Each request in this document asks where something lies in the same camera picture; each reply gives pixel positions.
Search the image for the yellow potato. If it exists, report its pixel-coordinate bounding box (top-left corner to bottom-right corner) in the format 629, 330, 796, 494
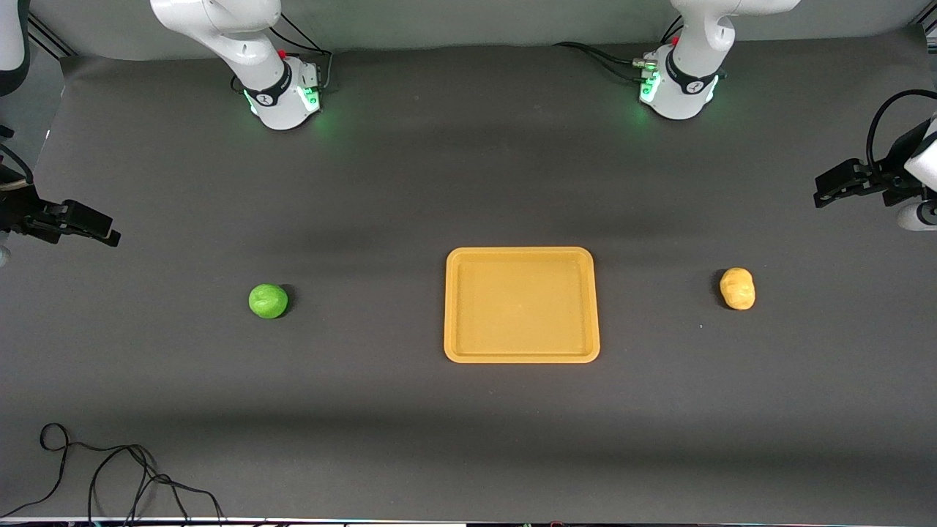
719, 267, 756, 311

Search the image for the green lime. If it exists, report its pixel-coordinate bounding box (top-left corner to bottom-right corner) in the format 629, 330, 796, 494
249, 283, 289, 320

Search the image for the yellow plastic tray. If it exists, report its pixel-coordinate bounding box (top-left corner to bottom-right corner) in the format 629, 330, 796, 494
444, 247, 601, 365

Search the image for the dark grey table mat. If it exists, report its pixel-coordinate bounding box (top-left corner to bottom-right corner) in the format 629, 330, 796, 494
0, 26, 937, 525

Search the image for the black left arm wrist cable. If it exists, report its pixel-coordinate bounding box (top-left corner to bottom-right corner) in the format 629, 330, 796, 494
866, 89, 937, 173

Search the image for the thin black loose cable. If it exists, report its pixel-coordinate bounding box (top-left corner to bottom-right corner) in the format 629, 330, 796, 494
0, 423, 224, 525

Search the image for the black left arm base cable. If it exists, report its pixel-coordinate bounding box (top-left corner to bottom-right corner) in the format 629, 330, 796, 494
554, 15, 685, 83

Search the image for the black arm base cable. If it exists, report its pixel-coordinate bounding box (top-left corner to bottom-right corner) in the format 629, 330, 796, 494
554, 15, 685, 83
231, 13, 335, 94

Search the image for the black right arm base cable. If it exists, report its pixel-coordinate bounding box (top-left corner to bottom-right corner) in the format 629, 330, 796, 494
231, 13, 335, 94

